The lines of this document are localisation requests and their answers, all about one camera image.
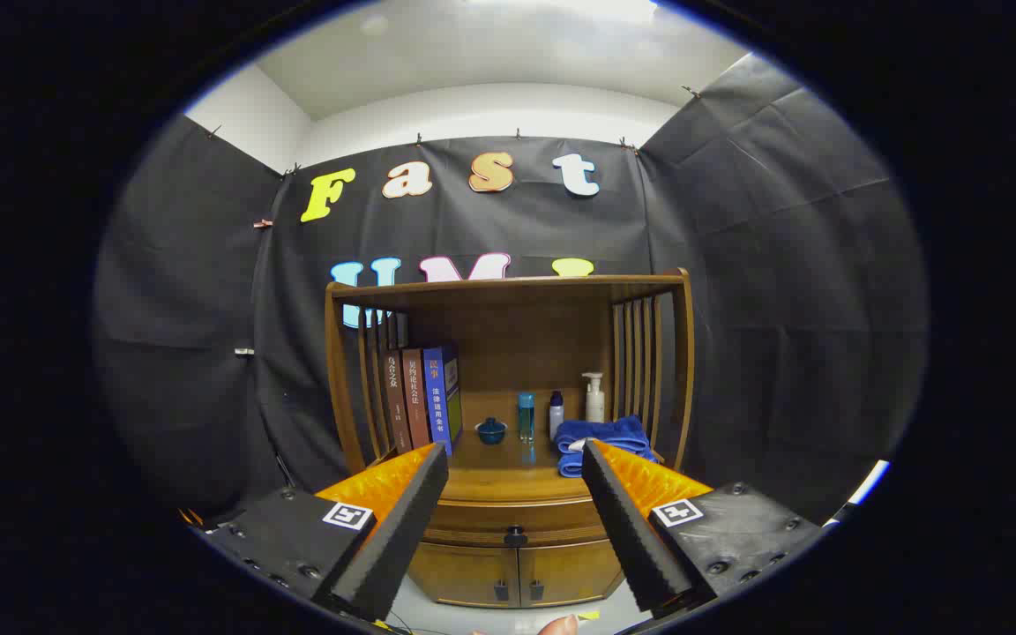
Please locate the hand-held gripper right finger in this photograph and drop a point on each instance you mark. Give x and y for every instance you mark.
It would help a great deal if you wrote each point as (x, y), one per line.
(631, 529)

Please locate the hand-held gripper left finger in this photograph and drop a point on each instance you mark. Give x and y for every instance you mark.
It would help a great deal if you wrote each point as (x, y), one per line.
(402, 529)

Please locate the wooden drawer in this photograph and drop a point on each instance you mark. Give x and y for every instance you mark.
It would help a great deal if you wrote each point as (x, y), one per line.
(490, 520)

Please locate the wooden cabinet door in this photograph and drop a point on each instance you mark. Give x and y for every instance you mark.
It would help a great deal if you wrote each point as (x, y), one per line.
(565, 569)
(459, 573)

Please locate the wooden countertop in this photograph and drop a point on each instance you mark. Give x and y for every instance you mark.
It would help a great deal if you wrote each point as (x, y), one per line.
(508, 472)

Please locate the wooden cabinet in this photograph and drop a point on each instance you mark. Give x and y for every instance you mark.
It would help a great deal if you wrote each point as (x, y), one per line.
(517, 344)

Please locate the blue folded towel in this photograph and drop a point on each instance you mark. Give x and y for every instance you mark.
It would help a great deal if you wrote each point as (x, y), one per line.
(601, 434)

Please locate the white pump bottle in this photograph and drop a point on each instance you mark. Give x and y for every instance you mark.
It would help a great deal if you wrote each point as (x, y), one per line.
(594, 406)

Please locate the blue lidded teacup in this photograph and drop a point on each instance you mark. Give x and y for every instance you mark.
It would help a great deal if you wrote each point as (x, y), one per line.
(491, 432)

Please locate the dark brown book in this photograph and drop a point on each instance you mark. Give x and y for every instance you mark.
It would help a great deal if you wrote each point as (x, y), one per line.
(395, 397)

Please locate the reddish brown book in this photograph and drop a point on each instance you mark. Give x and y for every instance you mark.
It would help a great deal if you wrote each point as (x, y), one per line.
(415, 397)

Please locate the white bottle blue cap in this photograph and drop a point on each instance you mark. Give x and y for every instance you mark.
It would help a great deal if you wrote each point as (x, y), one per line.
(556, 419)

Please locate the blue book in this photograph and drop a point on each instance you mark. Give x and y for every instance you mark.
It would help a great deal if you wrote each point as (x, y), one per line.
(437, 397)

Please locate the clear blue bottle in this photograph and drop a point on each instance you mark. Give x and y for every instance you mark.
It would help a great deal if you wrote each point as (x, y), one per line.
(526, 419)

